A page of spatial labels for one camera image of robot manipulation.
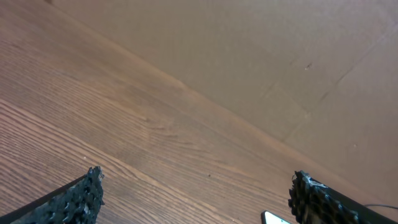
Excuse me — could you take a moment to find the cardboard box wall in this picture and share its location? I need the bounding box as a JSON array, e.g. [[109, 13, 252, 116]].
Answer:
[[55, 0, 397, 204]]

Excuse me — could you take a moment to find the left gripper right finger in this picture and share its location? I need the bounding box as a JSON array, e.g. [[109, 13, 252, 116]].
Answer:
[[288, 170, 397, 224]]

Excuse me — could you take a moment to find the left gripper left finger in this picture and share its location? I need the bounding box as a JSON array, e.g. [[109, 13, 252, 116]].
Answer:
[[1, 166, 104, 224]]

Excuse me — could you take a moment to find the Samsung Galaxy smartphone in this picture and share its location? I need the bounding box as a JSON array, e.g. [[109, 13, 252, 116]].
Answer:
[[261, 210, 290, 224]]

